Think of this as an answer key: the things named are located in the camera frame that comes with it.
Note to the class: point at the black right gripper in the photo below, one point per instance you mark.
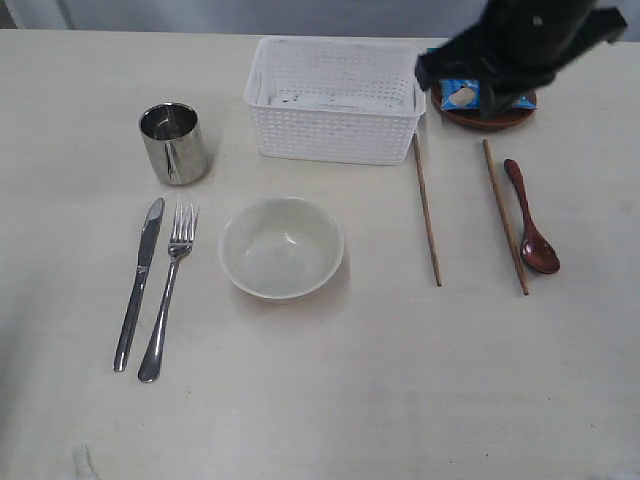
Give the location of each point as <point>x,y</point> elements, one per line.
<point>533,41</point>

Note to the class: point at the blue chips bag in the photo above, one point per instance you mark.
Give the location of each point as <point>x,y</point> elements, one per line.
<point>459,94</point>

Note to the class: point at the brown round plate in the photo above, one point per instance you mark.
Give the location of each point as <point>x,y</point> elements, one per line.
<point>473,120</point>

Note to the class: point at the brown wooden chopstick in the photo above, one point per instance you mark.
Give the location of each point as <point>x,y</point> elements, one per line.
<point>426,212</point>
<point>506,224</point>

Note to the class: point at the white perforated plastic basket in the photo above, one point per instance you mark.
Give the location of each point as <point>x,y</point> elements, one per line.
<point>353,101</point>

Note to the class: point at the brown wooden handled utensil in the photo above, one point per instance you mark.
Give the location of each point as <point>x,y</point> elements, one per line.
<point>536,251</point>

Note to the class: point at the grey speckled ceramic bowl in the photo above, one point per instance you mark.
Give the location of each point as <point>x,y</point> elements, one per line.
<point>281,248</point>

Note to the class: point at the shiny steel cup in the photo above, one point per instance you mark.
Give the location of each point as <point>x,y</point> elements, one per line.
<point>173,141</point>

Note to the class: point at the silver metal fork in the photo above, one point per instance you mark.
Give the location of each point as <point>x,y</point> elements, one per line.
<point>179,247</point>

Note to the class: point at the silver metal table knife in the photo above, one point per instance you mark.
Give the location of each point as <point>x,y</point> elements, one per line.
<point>148,239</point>

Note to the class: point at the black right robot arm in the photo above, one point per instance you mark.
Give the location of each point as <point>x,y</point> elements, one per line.
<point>603,24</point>

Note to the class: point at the white curtain backdrop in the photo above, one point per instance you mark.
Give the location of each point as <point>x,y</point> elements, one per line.
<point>391,18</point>

